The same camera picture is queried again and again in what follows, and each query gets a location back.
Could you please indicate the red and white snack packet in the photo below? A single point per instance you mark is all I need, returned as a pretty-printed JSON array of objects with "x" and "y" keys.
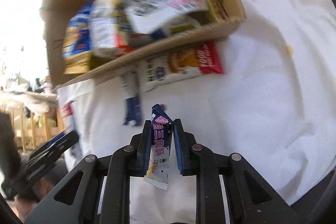
[{"x": 183, "y": 64}]

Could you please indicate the white bed sheet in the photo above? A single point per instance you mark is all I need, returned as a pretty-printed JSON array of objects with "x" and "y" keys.
[{"x": 262, "y": 95}]

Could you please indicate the slim blue and white packet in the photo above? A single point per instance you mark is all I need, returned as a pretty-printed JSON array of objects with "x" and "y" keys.
[{"x": 132, "y": 108}]

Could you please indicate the blue and gold cartoon bag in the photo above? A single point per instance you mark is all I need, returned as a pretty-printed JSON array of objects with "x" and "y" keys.
[{"x": 77, "y": 43}]

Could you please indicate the white navy pink snack packet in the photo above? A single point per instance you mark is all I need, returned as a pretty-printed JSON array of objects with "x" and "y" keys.
[{"x": 160, "y": 158}]

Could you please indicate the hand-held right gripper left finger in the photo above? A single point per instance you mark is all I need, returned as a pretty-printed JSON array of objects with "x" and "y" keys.
[{"x": 147, "y": 145}]

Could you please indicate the wooden rack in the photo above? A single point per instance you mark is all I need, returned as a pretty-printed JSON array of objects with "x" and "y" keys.
[{"x": 34, "y": 132}]

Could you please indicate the small yellow snack piece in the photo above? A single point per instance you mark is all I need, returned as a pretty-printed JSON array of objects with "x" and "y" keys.
[{"x": 289, "y": 50}]

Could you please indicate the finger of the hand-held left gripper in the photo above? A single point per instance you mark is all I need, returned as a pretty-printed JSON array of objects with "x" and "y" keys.
[{"x": 60, "y": 141}]

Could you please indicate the brown cardboard box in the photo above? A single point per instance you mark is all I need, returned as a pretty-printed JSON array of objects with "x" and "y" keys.
[{"x": 162, "y": 47}]

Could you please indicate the grey cloth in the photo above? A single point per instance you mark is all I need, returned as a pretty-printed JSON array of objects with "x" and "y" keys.
[{"x": 39, "y": 104}]

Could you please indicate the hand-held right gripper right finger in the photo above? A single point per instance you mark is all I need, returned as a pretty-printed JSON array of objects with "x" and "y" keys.
[{"x": 178, "y": 148}]

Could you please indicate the white and red snack bag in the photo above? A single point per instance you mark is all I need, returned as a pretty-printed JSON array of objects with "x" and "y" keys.
[{"x": 105, "y": 24}]

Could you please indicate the small red packet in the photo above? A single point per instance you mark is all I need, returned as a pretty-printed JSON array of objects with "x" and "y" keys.
[{"x": 67, "y": 109}]

